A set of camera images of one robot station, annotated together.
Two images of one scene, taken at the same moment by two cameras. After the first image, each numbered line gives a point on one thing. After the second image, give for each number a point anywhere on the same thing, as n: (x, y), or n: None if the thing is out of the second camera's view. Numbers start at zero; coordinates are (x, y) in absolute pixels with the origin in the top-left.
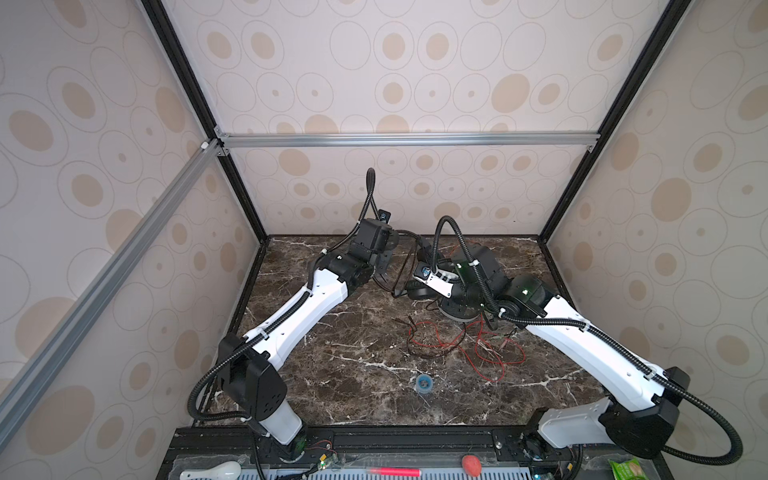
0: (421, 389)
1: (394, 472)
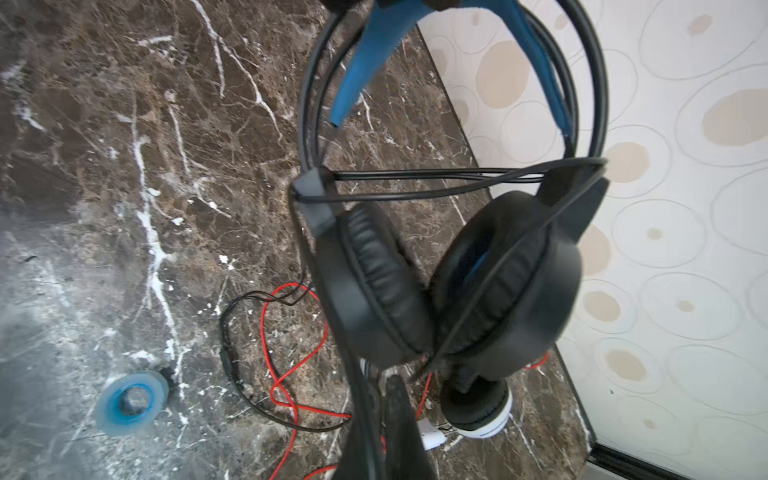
0: (110, 418)
1: None
